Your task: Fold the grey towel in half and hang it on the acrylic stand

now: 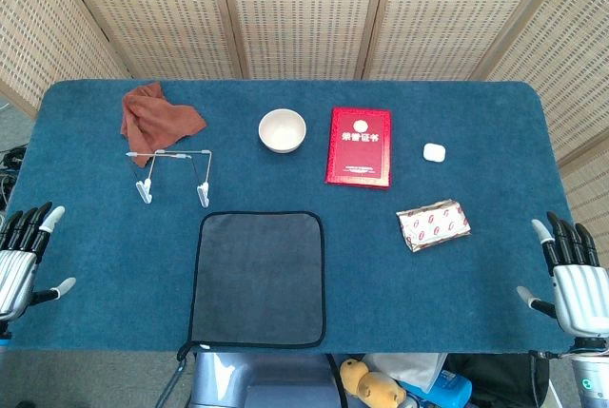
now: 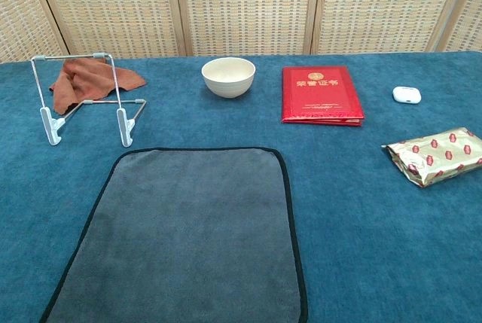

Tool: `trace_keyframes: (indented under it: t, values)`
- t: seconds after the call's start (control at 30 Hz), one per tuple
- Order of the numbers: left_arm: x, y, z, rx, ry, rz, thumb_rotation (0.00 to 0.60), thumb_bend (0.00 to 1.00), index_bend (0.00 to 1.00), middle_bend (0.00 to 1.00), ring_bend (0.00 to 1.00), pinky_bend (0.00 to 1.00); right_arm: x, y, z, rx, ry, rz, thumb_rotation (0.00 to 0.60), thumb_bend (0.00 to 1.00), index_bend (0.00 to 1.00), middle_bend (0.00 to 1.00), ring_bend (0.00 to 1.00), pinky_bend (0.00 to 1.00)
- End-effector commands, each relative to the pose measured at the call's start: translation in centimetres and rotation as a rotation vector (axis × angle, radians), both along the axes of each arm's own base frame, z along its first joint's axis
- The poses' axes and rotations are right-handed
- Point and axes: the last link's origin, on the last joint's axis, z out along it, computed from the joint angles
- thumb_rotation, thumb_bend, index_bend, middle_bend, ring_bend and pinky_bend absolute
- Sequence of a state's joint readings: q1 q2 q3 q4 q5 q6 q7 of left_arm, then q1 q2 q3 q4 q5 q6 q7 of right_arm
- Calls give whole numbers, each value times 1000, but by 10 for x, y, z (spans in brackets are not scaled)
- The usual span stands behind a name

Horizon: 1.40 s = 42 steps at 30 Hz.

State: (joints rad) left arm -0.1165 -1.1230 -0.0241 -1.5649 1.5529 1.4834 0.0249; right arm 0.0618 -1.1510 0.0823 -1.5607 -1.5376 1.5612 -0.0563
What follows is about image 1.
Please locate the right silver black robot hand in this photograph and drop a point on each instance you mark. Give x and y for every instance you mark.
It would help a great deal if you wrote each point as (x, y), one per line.
(580, 294)

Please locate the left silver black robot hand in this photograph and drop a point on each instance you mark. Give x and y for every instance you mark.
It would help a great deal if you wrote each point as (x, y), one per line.
(16, 270)

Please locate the grey blue folding cloth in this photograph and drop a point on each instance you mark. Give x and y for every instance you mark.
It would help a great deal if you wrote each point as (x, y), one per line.
(259, 279)

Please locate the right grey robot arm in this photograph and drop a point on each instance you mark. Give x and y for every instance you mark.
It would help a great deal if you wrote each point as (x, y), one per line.
(590, 379)

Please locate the teal table carpet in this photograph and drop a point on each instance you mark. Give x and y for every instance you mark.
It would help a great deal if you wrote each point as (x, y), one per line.
(119, 246)

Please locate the black bag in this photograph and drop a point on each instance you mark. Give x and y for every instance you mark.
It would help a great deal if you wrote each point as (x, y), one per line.
(504, 379)

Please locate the blue plastic container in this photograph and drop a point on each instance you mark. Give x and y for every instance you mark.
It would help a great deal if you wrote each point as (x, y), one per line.
(452, 389)

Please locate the red white snack packet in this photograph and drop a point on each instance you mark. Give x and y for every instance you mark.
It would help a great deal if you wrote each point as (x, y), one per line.
(433, 226)

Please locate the white plastic bag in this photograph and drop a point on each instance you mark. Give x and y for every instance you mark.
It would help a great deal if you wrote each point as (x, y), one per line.
(404, 367)

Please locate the white earbuds case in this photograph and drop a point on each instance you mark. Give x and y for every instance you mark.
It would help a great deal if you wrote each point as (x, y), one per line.
(434, 152)

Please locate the brown crumpled cloth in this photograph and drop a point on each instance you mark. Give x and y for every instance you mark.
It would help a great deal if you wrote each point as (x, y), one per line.
(154, 120)

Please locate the yellow plush toy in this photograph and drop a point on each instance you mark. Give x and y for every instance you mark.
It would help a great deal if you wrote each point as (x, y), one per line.
(368, 384)

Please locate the red certificate booklet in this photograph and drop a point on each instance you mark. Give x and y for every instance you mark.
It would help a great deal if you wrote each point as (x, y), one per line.
(359, 151)

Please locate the grey robot torso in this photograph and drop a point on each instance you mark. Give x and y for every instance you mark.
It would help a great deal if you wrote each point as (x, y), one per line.
(266, 379)

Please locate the cream bowl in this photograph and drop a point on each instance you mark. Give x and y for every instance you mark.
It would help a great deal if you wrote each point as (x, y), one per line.
(282, 131)

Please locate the woven bamboo folding screen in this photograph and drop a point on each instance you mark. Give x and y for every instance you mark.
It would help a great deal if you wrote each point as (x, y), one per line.
(304, 8)

